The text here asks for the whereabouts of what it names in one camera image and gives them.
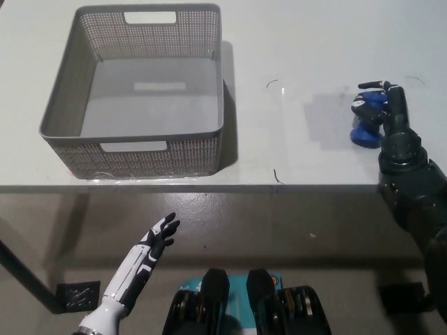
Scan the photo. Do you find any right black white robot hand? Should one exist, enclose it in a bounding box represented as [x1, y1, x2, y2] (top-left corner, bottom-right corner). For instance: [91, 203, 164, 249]
[351, 80, 431, 174]

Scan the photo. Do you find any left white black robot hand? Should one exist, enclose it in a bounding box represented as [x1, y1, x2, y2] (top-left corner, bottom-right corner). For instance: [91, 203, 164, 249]
[101, 213, 181, 310]

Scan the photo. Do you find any blue rook chess piece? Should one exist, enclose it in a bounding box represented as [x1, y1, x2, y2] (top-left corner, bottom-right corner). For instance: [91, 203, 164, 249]
[350, 89, 389, 149]

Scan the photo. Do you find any black floor plate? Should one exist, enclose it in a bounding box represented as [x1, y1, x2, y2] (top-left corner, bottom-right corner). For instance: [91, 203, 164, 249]
[379, 284, 425, 308]
[57, 281, 101, 311]

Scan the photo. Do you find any grey tape patch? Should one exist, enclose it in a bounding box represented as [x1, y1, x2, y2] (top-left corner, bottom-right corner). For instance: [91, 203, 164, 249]
[302, 93, 371, 149]

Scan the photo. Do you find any grey perforated plastic basket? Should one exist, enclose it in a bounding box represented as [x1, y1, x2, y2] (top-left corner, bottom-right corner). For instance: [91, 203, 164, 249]
[38, 3, 225, 179]

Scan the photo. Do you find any black metal table leg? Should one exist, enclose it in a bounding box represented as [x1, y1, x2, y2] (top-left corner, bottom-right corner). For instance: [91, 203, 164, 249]
[0, 239, 63, 314]

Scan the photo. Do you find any black teal robot body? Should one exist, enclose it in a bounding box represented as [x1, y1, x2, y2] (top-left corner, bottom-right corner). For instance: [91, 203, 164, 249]
[162, 267, 332, 335]

